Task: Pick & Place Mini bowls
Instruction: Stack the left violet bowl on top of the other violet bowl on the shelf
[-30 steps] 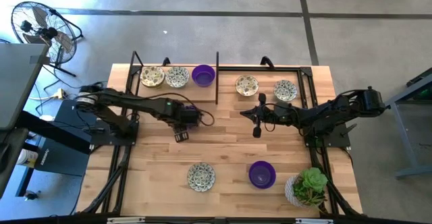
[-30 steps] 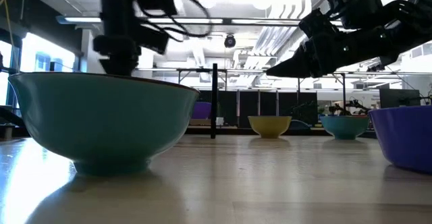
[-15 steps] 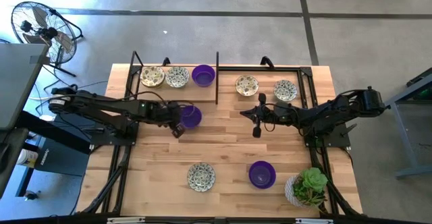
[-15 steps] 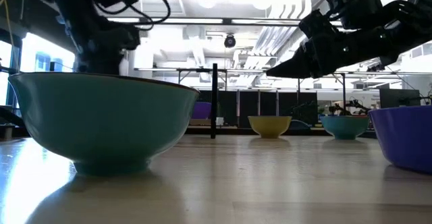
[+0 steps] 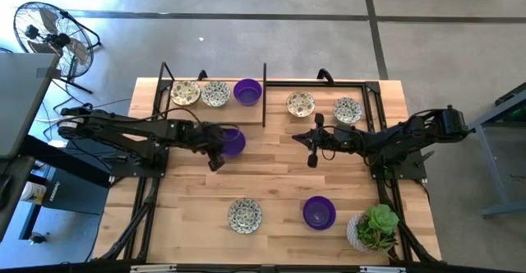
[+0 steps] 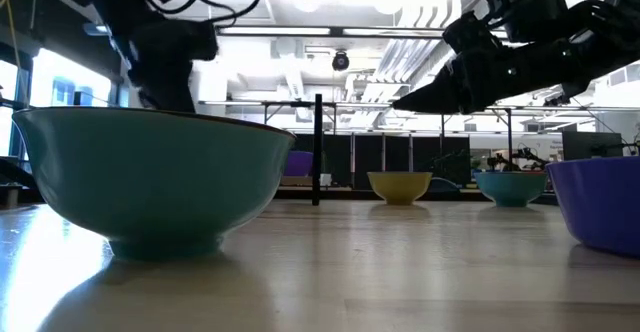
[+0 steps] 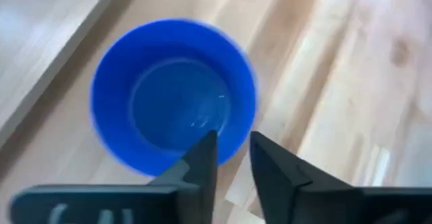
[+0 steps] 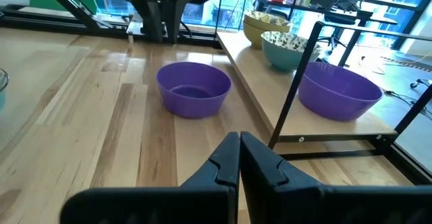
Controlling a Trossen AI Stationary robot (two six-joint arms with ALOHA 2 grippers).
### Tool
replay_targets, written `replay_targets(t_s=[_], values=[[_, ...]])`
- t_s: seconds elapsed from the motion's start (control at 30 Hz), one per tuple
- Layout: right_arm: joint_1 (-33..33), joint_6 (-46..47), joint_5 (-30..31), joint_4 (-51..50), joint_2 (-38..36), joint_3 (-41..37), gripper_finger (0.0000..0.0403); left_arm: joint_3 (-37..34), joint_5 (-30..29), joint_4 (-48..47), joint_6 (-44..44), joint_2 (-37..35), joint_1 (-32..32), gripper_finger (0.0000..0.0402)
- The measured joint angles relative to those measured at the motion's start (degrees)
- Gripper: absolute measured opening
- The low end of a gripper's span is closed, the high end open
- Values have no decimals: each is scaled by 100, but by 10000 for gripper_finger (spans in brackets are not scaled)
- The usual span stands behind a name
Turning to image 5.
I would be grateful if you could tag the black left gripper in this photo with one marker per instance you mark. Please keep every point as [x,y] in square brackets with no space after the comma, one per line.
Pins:
[193,135]

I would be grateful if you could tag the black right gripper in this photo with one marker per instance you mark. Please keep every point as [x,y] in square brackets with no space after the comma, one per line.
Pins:
[333,138]

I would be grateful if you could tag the purple mini bowl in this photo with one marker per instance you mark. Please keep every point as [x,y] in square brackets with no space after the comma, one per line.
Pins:
[247,92]
[235,143]
[319,212]

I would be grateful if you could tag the teal patterned mini bowl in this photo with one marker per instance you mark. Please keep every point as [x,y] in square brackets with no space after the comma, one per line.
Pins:
[245,216]
[215,93]
[347,109]

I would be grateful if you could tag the yellow patterned mini bowl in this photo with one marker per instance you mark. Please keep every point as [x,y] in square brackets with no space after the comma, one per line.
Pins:
[300,104]
[185,93]

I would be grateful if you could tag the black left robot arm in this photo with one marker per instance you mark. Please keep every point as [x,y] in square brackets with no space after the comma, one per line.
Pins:
[123,127]

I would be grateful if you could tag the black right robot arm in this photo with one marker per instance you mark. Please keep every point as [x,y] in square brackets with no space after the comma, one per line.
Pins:
[411,131]

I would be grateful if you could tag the raised wooden shelf board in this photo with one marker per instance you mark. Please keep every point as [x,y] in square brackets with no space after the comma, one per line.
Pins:
[251,114]

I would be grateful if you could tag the green succulent in white pot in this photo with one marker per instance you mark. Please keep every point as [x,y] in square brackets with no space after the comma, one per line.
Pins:
[382,219]

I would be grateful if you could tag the black computer case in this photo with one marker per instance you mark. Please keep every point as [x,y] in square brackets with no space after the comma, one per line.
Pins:
[78,195]

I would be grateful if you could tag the black floor fan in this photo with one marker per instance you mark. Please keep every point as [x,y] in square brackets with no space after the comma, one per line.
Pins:
[57,40]

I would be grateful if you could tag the white jar with yellow label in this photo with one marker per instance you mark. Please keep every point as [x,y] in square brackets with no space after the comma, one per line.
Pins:
[33,191]

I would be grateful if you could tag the grey desk top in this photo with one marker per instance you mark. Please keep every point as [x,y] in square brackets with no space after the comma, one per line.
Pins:
[20,100]

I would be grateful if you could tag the black caster wheel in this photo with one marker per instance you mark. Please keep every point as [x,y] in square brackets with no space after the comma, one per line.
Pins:
[39,238]

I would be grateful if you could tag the blue-grey metal table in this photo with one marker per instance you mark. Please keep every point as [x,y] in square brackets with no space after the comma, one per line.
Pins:
[505,209]

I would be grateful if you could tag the black side desk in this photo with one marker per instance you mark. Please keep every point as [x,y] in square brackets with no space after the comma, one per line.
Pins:
[12,182]

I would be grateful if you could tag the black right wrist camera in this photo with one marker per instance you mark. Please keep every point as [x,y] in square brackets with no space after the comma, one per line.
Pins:
[312,161]

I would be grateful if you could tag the black aluminium table frame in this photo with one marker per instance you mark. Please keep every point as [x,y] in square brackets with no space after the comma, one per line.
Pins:
[296,84]

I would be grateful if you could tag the black vertical frame post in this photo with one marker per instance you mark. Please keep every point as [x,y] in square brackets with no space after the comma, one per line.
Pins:
[264,96]

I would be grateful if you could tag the silver metal bracket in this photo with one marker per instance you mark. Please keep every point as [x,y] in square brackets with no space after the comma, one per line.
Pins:
[382,269]
[152,268]

